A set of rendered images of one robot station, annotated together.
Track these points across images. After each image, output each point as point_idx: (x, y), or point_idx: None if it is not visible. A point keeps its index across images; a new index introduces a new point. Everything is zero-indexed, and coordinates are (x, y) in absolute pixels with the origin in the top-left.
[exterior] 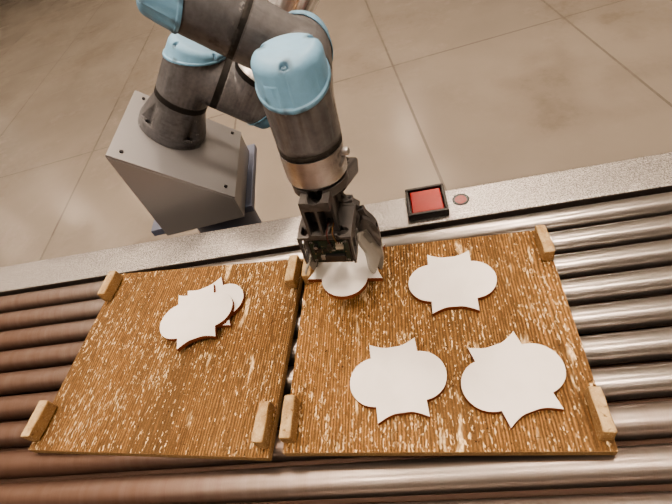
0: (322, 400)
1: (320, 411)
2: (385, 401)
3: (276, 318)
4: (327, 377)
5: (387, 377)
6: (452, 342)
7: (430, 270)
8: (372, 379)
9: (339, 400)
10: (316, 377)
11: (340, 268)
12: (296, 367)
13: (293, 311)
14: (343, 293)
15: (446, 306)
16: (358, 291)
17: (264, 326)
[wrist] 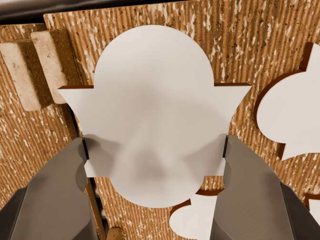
0: (142, 226)
1: (142, 233)
2: (206, 236)
3: (48, 148)
4: (142, 210)
5: (210, 221)
6: (290, 185)
7: (306, 85)
8: (193, 221)
9: (159, 226)
10: (130, 210)
11: (144, 155)
12: (104, 202)
13: (69, 139)
14: (159, 204)
15: (305, 152)
16: (186, 198)
17: (37, 158)
